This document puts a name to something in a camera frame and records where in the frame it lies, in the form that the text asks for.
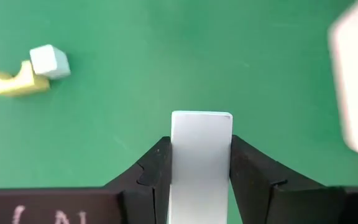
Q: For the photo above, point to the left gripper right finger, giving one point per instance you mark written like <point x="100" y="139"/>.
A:
<point x="253" y="193"/>

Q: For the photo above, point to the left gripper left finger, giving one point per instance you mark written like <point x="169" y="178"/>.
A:
<point x="154" y="186"/>

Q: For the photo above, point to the mint rectangular block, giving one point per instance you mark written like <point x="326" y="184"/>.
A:
<point x="200" y="155"/>

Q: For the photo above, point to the mint cube block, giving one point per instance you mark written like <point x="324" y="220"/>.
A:
<point x="48" y="62"/>

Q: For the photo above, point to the yellow arch block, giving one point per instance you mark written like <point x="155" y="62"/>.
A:
<point x="17" y="87"/>

